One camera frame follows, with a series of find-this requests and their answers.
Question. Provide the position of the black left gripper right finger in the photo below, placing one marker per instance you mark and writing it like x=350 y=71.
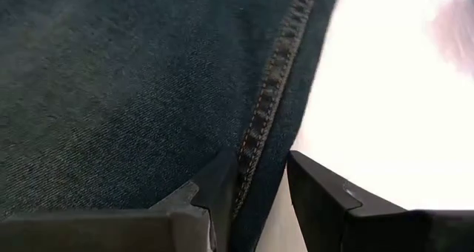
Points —
x=318 y=192

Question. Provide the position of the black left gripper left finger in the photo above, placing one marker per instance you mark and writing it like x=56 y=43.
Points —
x=207 y=192

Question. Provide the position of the blue denim jeans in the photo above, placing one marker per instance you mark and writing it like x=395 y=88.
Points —
x=129 y=96

